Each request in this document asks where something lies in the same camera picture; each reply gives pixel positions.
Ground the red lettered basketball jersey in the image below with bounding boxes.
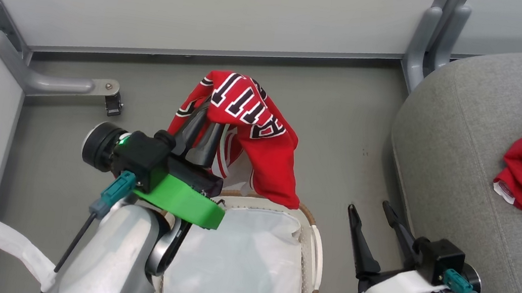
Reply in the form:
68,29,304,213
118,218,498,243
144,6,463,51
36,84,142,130
159,63,317,211

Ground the grey fabric sofa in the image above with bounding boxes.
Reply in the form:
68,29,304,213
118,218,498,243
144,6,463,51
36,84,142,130
368,28,522,293

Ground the white fabric strap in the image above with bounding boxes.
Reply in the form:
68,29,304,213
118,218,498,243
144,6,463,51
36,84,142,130
0,217,64,293

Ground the grey metal partition leg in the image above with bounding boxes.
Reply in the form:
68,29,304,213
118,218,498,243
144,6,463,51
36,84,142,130
398,0,474,101

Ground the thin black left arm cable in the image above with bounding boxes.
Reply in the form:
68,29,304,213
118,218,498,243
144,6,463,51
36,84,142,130
38,205,99,293

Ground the grey partition base rail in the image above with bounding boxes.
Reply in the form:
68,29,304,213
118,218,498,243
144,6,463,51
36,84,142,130
29,3,406,106

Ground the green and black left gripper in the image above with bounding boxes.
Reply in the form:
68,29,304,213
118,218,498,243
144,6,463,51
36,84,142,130
128,94,241,232

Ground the teal left cable connector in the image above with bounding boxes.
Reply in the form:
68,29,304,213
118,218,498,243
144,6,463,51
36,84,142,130
88,166,138,224

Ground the teal cable connector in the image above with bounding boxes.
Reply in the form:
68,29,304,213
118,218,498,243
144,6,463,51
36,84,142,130
88,166,138,224
440,267,485,293

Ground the small black caster wheel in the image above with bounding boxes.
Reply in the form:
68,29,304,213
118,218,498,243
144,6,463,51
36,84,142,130
102,93,125,119

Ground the grey foot bracket with caster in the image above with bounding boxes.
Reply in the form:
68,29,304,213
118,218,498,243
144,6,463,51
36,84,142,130
0,30,127,109

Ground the white fabric basket liner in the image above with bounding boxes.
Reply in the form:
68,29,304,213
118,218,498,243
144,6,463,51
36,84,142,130
159,188,327,293

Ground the teal right cable connector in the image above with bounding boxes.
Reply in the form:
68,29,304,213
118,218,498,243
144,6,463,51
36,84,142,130
440,267,485,293

